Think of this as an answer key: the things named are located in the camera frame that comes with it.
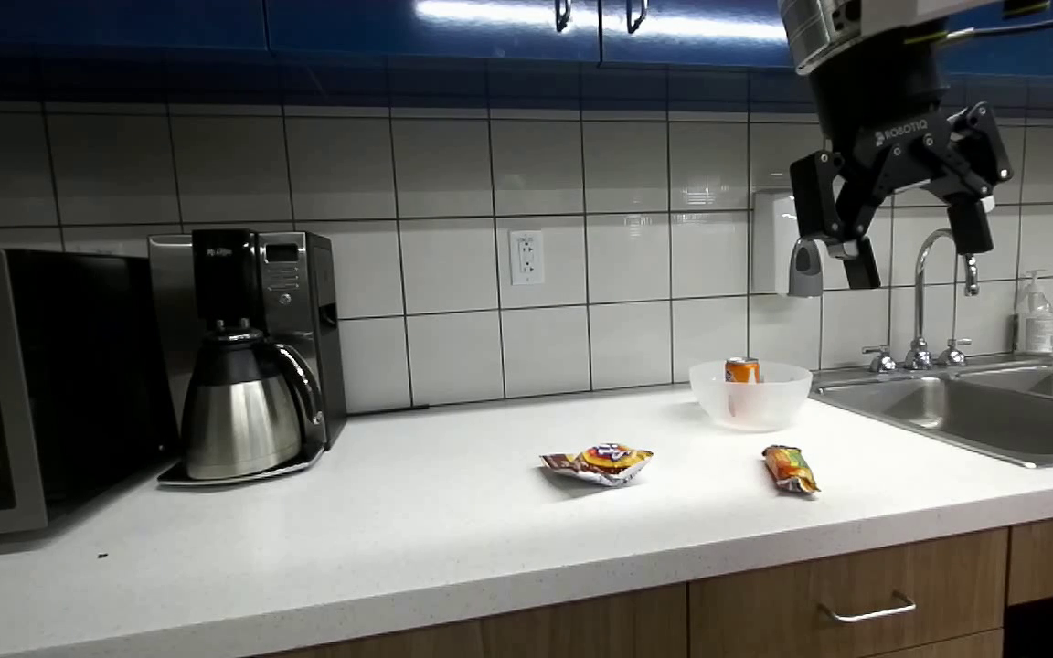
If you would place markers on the stainless steel double sink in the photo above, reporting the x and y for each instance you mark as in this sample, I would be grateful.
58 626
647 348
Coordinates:
988 407

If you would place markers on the white wall outlet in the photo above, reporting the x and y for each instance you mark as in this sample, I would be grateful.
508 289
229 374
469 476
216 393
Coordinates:
526 258

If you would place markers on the yellow green snack bar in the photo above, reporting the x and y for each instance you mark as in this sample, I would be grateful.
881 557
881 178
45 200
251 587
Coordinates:
790 470

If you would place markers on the translucent white bowl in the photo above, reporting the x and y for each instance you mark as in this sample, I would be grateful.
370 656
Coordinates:
751 402

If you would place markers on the flat orange snack packet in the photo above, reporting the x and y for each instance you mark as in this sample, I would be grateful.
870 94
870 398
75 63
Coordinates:
602 466

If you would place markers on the steel coffee carafe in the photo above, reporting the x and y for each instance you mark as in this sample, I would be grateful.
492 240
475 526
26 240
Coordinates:
238 420

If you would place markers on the chrome faucet knob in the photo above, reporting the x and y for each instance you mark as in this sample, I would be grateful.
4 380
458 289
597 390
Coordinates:
881 359
950 357

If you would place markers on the white wall soap dispenser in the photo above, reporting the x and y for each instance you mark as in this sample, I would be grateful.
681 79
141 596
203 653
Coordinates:
773 242

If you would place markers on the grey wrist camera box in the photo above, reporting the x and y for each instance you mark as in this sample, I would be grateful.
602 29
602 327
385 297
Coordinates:
842 28

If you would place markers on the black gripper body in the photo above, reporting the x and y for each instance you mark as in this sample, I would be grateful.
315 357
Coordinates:
877 111

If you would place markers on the chrome gooseneck faucet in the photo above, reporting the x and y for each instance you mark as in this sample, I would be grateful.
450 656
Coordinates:
918 303

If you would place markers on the clear pump soap bottle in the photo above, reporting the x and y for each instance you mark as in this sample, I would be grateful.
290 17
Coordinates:
1035 319

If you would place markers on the black coffee maker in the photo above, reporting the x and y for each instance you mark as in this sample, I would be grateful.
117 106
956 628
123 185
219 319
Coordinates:
292 315

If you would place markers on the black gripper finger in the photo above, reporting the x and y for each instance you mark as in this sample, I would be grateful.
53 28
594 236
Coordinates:
811 195
982 167

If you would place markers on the steel and black microwave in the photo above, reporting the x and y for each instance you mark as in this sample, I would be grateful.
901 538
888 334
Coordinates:
53 376

